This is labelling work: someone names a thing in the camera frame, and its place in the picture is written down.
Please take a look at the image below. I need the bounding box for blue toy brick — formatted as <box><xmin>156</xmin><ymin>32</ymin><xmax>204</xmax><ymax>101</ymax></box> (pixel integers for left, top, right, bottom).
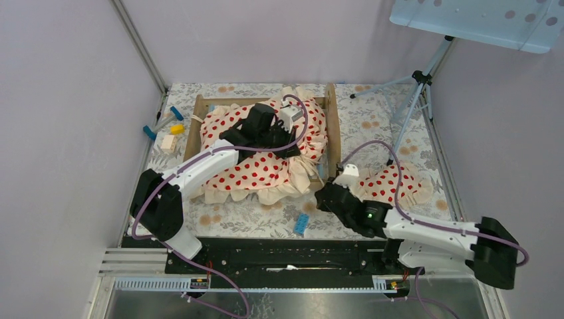
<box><xmin>293</xmin><ymin>213</ymin><xmax>309</xmax><ymax>237</ymax></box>

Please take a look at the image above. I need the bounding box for purple cable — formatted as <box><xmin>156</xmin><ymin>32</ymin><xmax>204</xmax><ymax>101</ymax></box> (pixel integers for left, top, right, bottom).
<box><xmin>131</xmin><ymin>94</ymin><xmax>309</xmax><ymax>319</ymax></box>
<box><xmin>339</xmin><ymin>140</ymin><xmax>529</xmax><ymax>319</ymax></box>

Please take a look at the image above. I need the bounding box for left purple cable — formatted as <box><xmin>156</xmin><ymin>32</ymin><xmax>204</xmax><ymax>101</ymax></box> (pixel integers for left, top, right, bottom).
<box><xmin>131</xmin><ymin>94</ymin><xmax>309</xmax><ymax>319</ymax></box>

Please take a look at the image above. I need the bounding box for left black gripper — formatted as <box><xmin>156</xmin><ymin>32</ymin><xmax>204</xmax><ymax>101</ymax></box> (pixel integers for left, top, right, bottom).
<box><xmin>257</xmin><ymin>120</ymin><xmax>300</xmax><ymax>160</ymax></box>

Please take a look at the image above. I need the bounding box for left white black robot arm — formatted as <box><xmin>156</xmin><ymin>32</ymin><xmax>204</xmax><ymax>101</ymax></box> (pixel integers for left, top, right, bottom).
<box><xmin>130</xmin><ymin>103</ymin><xmax>307</xmax><ymax>273</ymax></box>

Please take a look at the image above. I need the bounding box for large strawberry print cushion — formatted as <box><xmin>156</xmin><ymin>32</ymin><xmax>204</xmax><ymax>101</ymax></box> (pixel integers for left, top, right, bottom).
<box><xmin>190</xmin><ymin>86</ymin><xmax>328</xmax><ymax>205</ymax></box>

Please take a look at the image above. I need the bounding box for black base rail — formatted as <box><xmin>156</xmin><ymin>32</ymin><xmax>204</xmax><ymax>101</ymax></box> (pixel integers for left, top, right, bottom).
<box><xmin>121</xmin><ymin>235</ymin><xmax>426</xmax><ymax>292</ymax></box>

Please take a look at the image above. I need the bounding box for wooden pet bed frame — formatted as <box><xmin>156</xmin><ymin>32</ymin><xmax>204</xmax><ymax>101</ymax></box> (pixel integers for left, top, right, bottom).
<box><xmin>183</xmin><ymin>83</ymin><xmax>341</xmax><ymax>190</ymax></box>

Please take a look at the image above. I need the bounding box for beige wooden toy block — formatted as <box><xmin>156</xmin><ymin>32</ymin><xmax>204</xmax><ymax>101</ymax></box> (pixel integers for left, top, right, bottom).
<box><xmin>160</xmin><ymin>134</ymin><xmax>178</xmax><ymax>154</ymax></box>

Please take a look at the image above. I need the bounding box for light blue perforated tray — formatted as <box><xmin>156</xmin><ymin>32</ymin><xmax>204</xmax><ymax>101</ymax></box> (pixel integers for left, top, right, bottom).
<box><xmin>390</xmin><ymin>0</ymin><xmax>563</xmax><ymax>54</ymax></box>

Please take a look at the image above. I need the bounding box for grey tripod stand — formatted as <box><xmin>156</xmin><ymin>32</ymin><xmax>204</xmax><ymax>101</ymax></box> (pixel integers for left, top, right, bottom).
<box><xmin>350</xmin><ymin>35</ymin><xmax>455</xmax><ymax>153</ymax></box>

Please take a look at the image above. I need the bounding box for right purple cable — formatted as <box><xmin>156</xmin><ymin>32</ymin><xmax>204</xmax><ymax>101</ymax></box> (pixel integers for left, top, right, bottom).
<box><xmin>339</xmin><ymin>140</ymin><xmax>529</xmax><ymax>319</ymax></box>

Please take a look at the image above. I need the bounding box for floral table mat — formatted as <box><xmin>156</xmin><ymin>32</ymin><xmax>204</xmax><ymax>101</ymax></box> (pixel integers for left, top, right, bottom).
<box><xmin>166</xmin><ymin>83</ymin><xmax>452</xmax><ymax>239</ymax></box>

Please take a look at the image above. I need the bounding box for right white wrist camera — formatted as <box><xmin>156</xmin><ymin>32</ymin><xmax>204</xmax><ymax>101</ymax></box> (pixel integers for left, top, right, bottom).
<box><xmin>334</xmin><ymin>164</ymin><xmax>359</xmax><ymax>188</ymax></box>

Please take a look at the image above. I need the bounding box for yellow toy block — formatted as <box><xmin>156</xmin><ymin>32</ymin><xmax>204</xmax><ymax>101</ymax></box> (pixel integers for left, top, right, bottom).
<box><xmin>170</xmin><ymin>124</ymin><xmax>186</xmax><ymax>136</ymax></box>

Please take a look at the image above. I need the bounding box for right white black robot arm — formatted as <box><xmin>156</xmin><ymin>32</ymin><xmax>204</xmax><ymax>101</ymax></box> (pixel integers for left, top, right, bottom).
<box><xmin>315</xmin><ymin>183</ymin><xmax>519</xmax><ymax>290</ymax></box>

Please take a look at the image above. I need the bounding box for small strawberry print pillow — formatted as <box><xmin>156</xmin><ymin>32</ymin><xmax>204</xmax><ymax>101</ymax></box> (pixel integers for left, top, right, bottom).
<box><xmin>351</xmin><ymin>161</ymin><xmax>433</xmax><ymax>209</ymax></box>

